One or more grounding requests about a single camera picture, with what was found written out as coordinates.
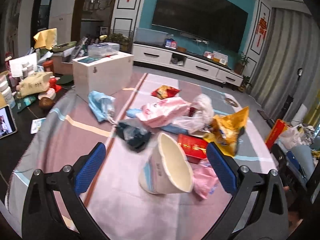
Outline translucent white plastic bag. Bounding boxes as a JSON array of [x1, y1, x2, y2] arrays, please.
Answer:
[[172, 94, 214, 134]]

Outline brown pine cone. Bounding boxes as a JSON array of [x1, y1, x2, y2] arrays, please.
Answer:
[[39, 97, 55, 111]]

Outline beige printed paper bag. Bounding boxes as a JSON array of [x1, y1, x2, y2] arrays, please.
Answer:
[[17, 72, 53, 98]]

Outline red yellow snack wrapper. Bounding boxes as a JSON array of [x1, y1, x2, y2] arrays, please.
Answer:
[[151, 85, 180, 100]]

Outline white paper cup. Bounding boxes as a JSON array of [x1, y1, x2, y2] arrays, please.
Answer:
[[139, 133, 194, 194]]

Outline white storage box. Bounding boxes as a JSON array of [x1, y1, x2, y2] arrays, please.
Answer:
[[73, 51, 134, 101]]

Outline dark green plastic bag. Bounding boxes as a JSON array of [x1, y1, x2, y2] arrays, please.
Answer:
[[116, 121, 152, 153]]

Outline large wall television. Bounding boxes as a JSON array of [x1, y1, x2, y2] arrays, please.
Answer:
[[152, 0, 248, 52]]

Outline small pink plastic bag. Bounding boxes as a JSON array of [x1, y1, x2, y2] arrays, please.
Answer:
[[193, 158, 219, 199]]

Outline yellow cloth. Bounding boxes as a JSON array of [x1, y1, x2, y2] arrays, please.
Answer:
[[33, 28, 57, 50]]

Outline clear plastic container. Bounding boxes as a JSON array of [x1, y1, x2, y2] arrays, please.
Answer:
[[87, 42, 120, 57]]

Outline yellow chip bag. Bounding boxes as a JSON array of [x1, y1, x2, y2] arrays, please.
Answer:
[[204, 106, 249, 157]]

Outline red toy figure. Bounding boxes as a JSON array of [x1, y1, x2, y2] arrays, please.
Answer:
[[49, 76, 62, 93]]

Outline pink plastic package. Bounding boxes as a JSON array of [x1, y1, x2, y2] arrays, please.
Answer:
[[136, 97, 190, 128]]

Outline white medicine bottle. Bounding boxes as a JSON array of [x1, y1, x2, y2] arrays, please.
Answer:
[[0, 81, 16, 108]]

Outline light blue crumpled mask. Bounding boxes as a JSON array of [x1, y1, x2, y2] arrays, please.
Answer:
[[88, 90, 116, 125]]

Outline striped pink grey tablecloth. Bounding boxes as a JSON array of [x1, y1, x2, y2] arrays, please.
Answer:
[[5, 73, 276, 239]]

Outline white TV cabinet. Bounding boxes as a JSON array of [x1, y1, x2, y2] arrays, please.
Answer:
[[132, 43, 244, 87]]

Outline blue textured pouch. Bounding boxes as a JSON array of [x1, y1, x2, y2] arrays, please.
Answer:
[[126, 108, 142, 118]]

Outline red cigarette box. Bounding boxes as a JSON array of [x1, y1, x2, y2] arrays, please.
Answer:
[[177, 134, 208, 164]]

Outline tablet with lit screen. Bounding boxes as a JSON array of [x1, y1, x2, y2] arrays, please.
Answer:
[[0, 105, 17, 139]]

